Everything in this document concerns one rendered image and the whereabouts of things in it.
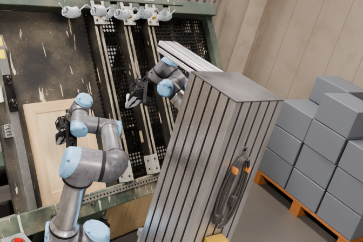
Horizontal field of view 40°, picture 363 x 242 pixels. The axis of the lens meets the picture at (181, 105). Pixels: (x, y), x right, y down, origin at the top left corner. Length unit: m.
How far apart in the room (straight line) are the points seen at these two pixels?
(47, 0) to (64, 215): 1.44
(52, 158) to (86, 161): 1.11
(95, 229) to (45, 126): 0.94
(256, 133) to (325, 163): 3.32
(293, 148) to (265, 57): 2.22
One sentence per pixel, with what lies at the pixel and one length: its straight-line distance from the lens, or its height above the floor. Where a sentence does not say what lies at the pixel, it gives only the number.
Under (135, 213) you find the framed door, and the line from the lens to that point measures 3.79.
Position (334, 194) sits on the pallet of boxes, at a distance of 5.05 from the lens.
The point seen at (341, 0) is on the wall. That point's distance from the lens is 6.53.
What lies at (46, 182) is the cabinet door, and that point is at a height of 0.99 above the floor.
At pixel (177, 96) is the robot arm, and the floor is 1.78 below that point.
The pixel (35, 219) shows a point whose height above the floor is 0.87.
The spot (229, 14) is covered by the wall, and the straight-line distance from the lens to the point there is 7.72.
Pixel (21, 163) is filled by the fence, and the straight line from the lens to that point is 2.76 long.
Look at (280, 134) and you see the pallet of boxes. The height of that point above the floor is 0.66.
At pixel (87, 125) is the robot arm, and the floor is 1.60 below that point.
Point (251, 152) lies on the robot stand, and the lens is 1.81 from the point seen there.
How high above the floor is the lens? 2.54
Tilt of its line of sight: 21 degrees down
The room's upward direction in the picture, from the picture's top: 17 degrees clockwise
